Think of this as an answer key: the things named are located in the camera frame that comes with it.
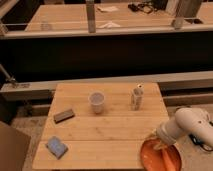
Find blue sponge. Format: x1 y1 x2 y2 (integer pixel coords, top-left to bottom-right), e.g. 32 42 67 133
46 136 68 159

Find grey metal post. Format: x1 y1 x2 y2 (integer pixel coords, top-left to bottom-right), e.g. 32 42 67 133
86 0 96 33
171 0 203 29

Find white paper on far table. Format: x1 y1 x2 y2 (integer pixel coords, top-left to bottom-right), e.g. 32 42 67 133
99 21 121 29

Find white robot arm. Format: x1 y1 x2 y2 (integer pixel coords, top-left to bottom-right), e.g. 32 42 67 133
146 107 213 148

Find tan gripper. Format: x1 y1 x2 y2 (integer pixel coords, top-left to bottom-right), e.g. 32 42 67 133
145 131 169 150

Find orange ceramic bowl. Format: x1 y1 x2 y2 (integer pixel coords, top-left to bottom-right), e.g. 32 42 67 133
140 141 182 171

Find wooden table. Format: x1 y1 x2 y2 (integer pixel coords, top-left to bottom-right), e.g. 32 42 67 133
33 83 168 171

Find dark grey sponge block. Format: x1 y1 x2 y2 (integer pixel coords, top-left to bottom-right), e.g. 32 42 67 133
53 109 75 123

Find black cables on far table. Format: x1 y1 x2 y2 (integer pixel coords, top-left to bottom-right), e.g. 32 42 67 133
127 0 168 14

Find translucent plastic cup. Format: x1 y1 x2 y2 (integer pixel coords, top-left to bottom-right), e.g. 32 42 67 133
88 92 105 114

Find blue and black device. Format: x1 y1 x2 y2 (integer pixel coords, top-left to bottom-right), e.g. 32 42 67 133
189 134 213 152

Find orange pepper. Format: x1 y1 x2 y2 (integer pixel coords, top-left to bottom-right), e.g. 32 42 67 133
162 149 176 171

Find grey metal post right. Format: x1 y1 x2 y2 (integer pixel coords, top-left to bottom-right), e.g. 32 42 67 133
171 0 203 29

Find brown cardboard box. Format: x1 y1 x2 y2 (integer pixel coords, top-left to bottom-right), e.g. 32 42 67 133
0 121 30 171

